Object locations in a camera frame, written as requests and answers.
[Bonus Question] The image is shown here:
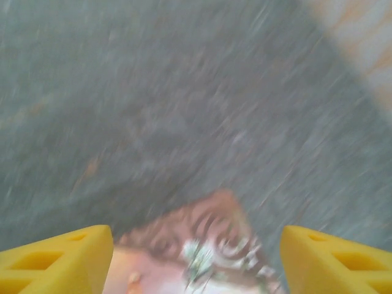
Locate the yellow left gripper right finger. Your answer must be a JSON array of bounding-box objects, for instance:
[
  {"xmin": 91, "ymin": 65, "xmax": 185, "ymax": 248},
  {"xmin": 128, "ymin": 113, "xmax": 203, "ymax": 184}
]
[{"xmin": 281, "ymin": 225, "xmax": 392, "ymax": 294}]

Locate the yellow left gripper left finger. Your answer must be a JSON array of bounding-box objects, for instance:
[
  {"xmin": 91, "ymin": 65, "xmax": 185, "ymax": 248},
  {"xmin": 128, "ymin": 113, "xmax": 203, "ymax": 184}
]
[{"xmin": 0, "ymin": 224, "xmax": 115, "ymax": 294}]

